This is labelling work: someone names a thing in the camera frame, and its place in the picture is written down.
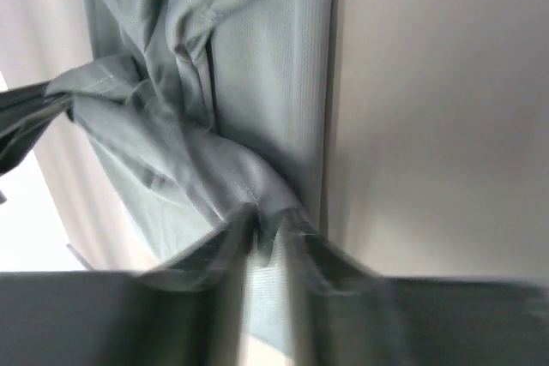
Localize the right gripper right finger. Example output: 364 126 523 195
274 209 548 365

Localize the dark grey t shirt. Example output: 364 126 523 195
1 0 331 362

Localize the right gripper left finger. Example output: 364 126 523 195
1 205 256 365

